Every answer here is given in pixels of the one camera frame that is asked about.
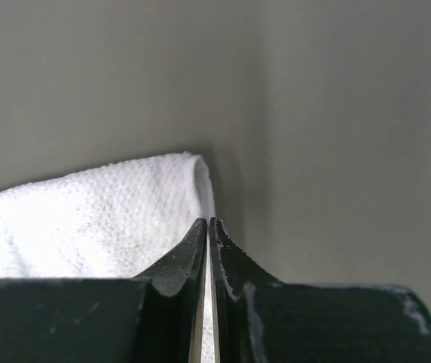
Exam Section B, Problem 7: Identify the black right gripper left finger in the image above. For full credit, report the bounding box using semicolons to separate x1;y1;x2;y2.
0;219;206;362

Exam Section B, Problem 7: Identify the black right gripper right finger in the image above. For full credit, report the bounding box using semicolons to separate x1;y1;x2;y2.
209;218;431;362

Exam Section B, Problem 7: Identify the white grey cloth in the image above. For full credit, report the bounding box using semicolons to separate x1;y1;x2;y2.
0;153;215;362

